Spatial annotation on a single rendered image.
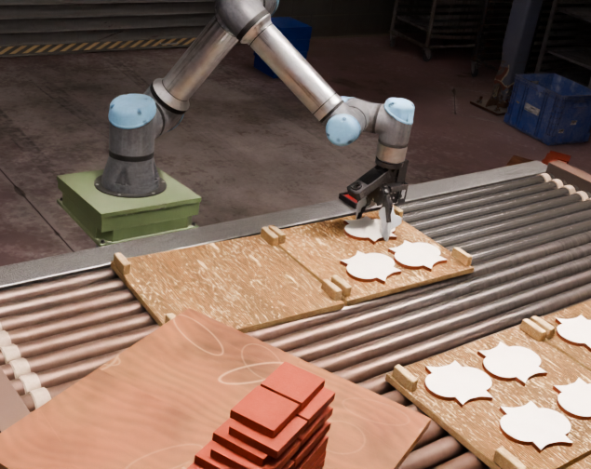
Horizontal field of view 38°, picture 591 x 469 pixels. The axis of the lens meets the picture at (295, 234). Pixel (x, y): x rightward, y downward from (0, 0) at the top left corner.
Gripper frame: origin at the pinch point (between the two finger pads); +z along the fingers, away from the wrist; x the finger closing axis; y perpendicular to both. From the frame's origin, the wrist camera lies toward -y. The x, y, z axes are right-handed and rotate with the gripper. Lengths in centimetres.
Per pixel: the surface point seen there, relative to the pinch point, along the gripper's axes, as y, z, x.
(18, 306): -92, 3, 2
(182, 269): -55, 1, 0
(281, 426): -84, -25, -79
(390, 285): -13.0, 0.5, -24.0
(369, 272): -15.4, -0.6, -18.6
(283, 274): -34.2, 0.5, -10.1
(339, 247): -13.5, 0.5, -4.5
